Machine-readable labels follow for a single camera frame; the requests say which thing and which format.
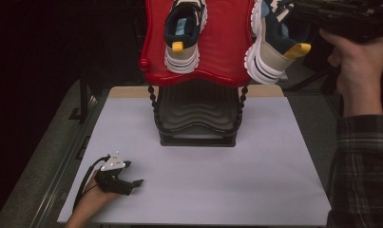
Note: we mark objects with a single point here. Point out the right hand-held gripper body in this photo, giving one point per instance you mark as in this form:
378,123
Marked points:
347,17

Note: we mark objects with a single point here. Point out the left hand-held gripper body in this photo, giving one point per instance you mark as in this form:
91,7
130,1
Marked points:
111,182

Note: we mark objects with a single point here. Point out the white navy beige sneaker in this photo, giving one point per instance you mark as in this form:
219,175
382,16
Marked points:
184,38
268,47

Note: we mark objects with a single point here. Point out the red and black shoe rack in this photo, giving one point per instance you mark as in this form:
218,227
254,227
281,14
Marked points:
224,47

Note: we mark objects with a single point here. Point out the person's left hand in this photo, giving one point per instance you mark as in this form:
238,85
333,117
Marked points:
95,196

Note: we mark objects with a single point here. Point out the person's right hand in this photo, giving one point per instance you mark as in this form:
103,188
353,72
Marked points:
363,72

